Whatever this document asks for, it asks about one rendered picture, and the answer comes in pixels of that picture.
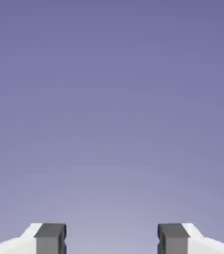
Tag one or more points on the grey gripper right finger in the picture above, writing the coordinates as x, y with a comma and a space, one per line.
175, 240

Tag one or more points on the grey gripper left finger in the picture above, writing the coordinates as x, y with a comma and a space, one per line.
47, 240

